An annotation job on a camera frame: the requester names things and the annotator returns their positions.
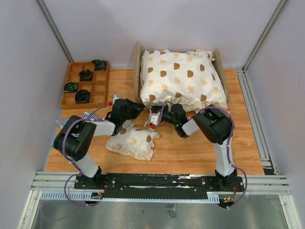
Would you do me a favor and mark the blue striped cloth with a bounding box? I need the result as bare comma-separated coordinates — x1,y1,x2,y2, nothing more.
49,112,100,147

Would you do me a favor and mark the black green rolled sock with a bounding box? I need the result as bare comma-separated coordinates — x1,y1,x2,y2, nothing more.
64,82,79,93

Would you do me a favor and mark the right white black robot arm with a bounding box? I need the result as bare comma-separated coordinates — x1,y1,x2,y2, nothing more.
157,104,237,191

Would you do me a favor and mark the aluminium rail frame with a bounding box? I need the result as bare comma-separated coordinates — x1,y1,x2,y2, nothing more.
19,69,302,229

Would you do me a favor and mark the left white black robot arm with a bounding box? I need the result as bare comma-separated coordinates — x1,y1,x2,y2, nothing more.
53,98,145,189

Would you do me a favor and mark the left aluminium corner post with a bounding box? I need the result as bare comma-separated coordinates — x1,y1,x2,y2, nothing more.
35,0,74,63

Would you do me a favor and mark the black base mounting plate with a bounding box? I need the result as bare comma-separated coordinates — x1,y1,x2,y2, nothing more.
74,173,244,200

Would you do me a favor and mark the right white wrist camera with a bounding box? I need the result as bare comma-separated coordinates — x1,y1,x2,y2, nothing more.
148,112,161,129

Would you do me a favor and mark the large bear print cushion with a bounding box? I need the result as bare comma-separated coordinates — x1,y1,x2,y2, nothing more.
139,49,228,115

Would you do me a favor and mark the black rolled sock bottom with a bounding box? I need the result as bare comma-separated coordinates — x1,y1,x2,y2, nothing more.
74,89,91,104

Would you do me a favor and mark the wooden pet bed frame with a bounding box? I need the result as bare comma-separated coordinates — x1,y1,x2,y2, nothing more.
133,42,231,113

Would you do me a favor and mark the aluminium corner post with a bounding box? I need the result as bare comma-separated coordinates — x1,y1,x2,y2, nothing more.
35,0,74,63
242,0,290,72

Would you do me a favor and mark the black rolled sock middle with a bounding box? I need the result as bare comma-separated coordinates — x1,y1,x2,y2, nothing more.
79,69,93,82

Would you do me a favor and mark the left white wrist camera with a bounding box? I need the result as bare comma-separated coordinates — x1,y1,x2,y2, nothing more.
112,94,121,103

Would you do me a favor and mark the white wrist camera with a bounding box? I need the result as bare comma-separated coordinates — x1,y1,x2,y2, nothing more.
112,94,121,103
148,112,161,129

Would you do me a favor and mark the right aluminium corner post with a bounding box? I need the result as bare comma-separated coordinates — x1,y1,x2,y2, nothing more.
242,0,290,72

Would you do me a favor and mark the small bear print pillow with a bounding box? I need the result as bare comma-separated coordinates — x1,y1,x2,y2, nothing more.
106,126,160,161

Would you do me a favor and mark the black rolled sock top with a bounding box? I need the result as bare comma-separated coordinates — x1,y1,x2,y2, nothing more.
91,59,107,71

